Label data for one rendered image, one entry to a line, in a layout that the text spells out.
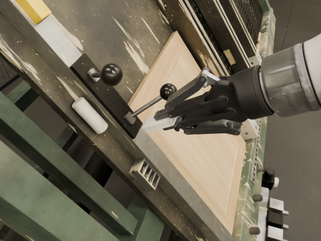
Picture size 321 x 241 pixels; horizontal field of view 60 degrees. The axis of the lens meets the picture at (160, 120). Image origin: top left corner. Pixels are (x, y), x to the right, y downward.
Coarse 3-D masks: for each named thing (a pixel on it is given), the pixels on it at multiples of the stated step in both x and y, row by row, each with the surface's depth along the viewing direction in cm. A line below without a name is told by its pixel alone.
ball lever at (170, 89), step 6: (168, 84) 58; (162, 90) 57; (168, 90) 57; (174, 90) 57; (162, 96) 58; (168, 96) 57; (150, 102) 59; (156, 102) 59; (144, 108) 59; (126, 114) 59; (132, 114) 60; (138, 114) 60; (126, 120) 60; (132, 120) 60
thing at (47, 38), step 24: (0, 0) 47; (24, 24) 49; (48, 24) 51; (48, 48) 51; (72, 48) 54; (72, 72) 53; (144, 144) 64; (168, 168) 69; (168, 192) 72; (192, 192) 75; (192, 216) 76; (216, 240) 81
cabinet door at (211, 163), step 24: (168, 48) 87; (168, 72) 84; (192, 72) 96; (144, 96) 72; (192, 96) 92; (144, 120) 70; (168, 144) 75; (192, 144) 85; (216, 144) 98; (240, 144) 114; (192, 168) 82; (216, 168) 94; (240, 168) 108; (216, 192) 90; (216, 216) 86
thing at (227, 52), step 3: (225, 51) 127; (228, 51) 126; (225, 54) 128; (228, 54) 127; (231, 54) 127; (228, 57) 128; (231, 57) 128; (228, 60) 129; (231, 60) 129; (234, 60) 128; (231, 63) 130; (234, 63) 129
